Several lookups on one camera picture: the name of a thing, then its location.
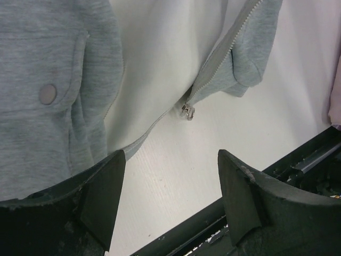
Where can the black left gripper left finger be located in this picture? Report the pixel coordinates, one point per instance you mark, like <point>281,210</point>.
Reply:
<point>74,217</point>

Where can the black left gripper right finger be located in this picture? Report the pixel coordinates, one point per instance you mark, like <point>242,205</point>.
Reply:
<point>266,216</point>

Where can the grey zip jacket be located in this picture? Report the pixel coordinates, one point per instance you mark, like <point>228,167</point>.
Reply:
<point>82,79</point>

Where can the pink cloth bag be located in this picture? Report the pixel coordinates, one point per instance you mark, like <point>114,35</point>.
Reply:
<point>335,99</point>

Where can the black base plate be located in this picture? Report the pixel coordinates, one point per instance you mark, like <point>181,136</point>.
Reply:
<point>313,167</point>

